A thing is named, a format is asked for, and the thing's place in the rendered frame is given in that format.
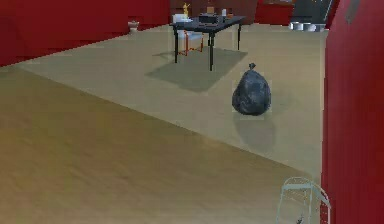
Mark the black garbage bag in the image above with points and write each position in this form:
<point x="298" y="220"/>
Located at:
<point x="251" y="94"/>

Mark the white chair with orange legs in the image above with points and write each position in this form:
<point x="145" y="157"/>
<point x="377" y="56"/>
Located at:
<point x="190" y="37"/>

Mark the black table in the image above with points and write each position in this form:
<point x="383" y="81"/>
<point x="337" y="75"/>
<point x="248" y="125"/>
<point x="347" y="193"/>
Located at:
<point x="213" y="27"/>

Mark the black box on table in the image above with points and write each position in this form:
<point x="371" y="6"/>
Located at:
<point x="210" y="18"/>

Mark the yellow statuette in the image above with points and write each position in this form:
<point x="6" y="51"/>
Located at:
<point x="186" y="10"/>

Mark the white cup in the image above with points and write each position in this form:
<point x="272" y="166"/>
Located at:
<point x="224" y="12"/>

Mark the dark red cabinet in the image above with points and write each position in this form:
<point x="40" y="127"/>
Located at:
<point x="274" y="13"/>

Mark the grey round stool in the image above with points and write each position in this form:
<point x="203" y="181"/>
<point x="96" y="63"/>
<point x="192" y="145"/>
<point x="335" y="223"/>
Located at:
<point x="320" y="27"/>
<point x="295" y="25"/>
<point x="309" y="26"/>

